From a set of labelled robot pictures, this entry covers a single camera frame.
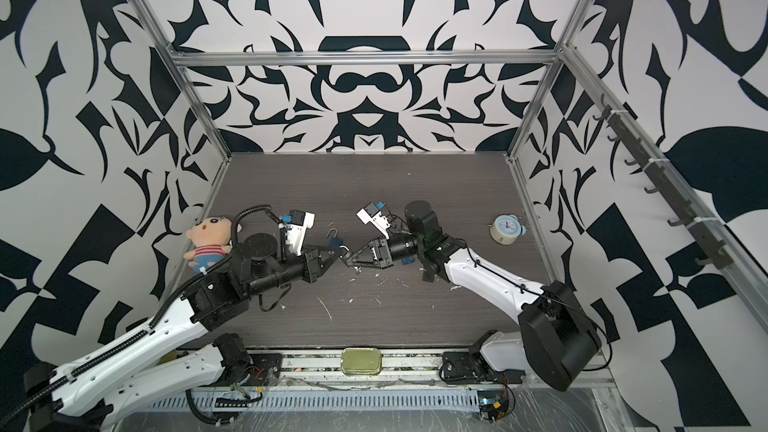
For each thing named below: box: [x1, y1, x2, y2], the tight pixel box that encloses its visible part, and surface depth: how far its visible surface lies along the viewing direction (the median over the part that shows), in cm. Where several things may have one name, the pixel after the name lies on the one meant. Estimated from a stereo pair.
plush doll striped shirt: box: [183, 216, 232, 274], surface depth 91 cm
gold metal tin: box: [341, 347, 382, 376], surface depth 74 cm
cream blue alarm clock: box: [488, 214, 527, 245], surface depth 98 cm
